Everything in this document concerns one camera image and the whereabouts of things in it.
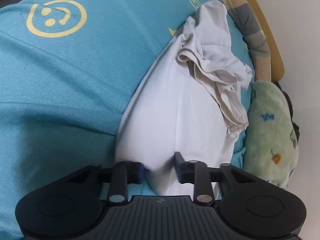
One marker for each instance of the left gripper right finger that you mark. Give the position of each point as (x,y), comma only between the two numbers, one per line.
(196,173)

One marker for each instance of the teal bed sheet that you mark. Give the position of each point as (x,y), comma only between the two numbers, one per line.
(68,71)

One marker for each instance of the green fleece blanket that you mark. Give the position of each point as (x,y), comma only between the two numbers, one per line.
(271,144)

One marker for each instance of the striped pillow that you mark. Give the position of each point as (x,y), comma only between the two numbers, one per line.
(248,24)

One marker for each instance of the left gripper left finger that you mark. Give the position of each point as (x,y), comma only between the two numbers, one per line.
(124,174)

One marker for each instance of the white printed t-shirt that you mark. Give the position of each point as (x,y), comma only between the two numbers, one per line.
(189,102)

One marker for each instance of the mustard yellow headboard cushion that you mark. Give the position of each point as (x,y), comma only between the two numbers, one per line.
(277,66)

